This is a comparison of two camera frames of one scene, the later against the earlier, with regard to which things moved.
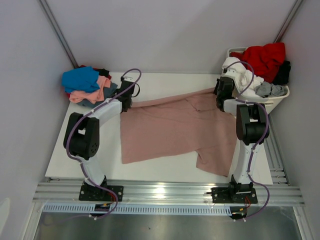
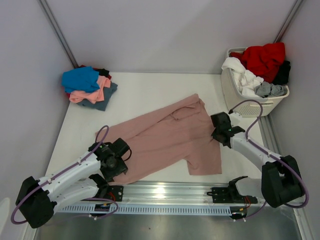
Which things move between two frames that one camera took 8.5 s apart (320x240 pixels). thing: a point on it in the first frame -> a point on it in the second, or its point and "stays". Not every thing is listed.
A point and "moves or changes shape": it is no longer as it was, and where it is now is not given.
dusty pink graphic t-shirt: [179, 124] moves or changes shape
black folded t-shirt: [103, 72] stays
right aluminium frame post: [288, 21] stays
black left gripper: [116, 91] -> [121, 168]
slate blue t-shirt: [107, 92] stays
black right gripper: [215, 91] -> [213, 134]
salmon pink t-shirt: [92, 96] stays
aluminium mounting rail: [139, 193] stays
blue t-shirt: [83, 79] stays
